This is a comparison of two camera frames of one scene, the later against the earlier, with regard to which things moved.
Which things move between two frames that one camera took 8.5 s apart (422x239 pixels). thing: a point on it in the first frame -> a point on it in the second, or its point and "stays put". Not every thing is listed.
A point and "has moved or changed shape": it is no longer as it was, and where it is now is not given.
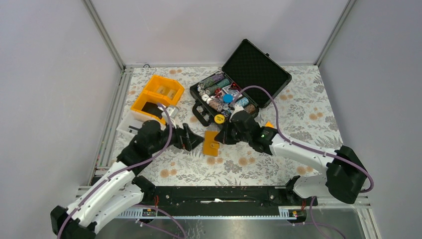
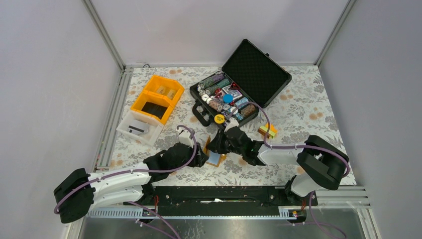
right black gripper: [223, 137] -> [216, 145]
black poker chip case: [249, 79] stays put
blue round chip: [228, 98] stays put
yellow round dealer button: [219, 118] stays put
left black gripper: [192, 139] -> [199, 158]
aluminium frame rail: [108, 138] stays put
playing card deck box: [229, 90] stays put
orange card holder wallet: [210, 147] has moved or changed shape
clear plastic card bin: [133, 122] stays put
